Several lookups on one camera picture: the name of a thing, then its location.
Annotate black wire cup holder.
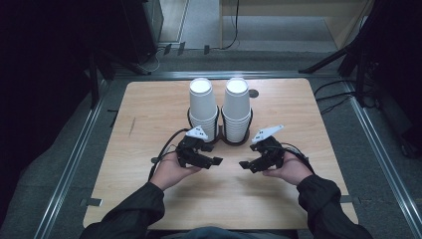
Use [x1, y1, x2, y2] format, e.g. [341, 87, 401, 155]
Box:
[186, 105, 254, 147]

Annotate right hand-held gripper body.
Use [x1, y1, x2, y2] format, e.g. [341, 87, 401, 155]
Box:
[251, 124, 286, 168]

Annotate thin black hanging cable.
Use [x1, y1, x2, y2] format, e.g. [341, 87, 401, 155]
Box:
[221, 0, 241, 52]

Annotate person's left hand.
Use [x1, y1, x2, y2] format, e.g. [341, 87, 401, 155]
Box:
[150, 152, 202, 192]

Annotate black floor cables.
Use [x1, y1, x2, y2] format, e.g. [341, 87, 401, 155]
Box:
[313, 79, 357, 117]

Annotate grey tape strip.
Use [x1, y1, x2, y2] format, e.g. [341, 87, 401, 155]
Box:
[339, 194, 361, 204]
[79, 197, 104, 207]

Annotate person's right hand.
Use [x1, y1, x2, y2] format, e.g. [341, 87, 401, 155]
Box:
[263, 150, 315, 186]

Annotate stack of white paper cups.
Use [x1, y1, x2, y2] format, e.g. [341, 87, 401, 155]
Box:
[221, 77, 252, 143]
[188, 77, 220, 143]

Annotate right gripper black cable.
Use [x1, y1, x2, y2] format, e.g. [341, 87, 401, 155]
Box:
[281, 141, 316, 175]

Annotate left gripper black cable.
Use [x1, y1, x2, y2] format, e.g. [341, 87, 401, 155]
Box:
[147, 127, 192, 182]

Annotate metal floor rail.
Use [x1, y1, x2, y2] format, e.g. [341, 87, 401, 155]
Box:
[33, 79, 112, 239]
[112, 70, 341, 81]
[342, 79, 422, 239]

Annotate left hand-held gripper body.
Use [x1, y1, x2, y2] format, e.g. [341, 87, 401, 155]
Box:
[175, 125, 215, 168]

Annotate dark cabinet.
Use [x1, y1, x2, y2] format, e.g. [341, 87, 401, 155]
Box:
[120, 0, 164, 65]

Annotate black tripod stand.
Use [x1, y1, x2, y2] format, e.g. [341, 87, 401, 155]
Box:
[298, 0, 422, 109]

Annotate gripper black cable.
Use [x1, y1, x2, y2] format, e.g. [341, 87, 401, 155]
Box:
[147, 127, 192, 182]
[281, 141, 316, 175]

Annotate light wooden furniture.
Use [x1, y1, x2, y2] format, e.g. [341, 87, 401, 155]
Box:
[218, 0, 377, 52]

